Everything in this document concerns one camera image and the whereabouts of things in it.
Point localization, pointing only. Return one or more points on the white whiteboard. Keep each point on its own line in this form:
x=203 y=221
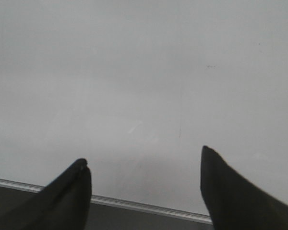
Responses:
x=138 y=87

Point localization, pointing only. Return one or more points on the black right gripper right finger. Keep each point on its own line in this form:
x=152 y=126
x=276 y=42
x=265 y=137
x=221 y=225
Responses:
x=233 y=202

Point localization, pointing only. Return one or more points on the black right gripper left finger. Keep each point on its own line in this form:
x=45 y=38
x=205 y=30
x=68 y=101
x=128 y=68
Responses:
x=62 y=205

